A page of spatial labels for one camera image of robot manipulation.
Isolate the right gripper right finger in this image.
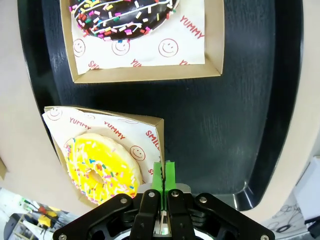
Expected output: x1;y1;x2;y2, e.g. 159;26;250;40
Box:
163;161;276;240

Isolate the brown cardboard food box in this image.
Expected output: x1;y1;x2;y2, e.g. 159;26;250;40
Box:
43;105;165;208
59;0;225;84

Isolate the black coiled floor cable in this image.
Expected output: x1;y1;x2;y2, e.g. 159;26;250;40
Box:
271;204;301;234

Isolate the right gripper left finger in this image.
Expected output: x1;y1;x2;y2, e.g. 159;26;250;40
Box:
53;161;165;240

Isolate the yellow iced sprinkle donut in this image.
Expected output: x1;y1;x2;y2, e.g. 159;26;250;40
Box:
63;132;143;206

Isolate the yellow black floor device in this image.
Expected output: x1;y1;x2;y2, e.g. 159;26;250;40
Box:
36;204;61;229

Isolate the black plastic serving tray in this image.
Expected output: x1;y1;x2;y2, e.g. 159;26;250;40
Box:
17;0;305;212

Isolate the white printed liner paper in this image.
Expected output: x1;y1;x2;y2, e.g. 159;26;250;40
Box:
41;106;162;176
70;0;206;75

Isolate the chocolate iced sprinkle donut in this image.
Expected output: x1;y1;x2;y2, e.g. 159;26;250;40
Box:
68;0;181;42

